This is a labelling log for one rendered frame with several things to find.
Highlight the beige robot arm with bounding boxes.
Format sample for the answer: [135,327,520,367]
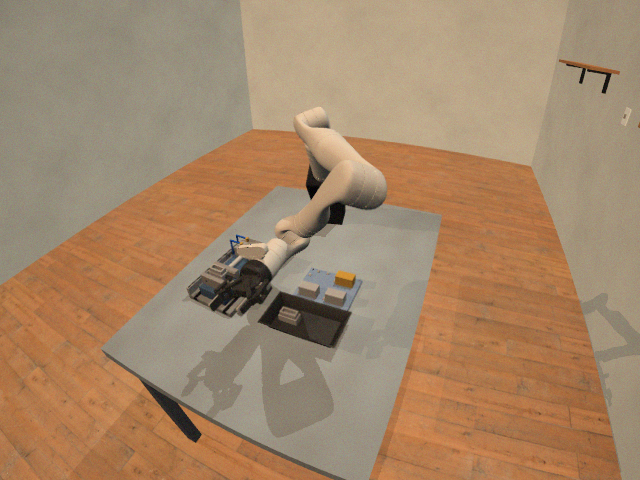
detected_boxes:
[237,107,387,279]

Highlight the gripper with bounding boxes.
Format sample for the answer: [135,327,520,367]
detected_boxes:
[208,259,272,316]

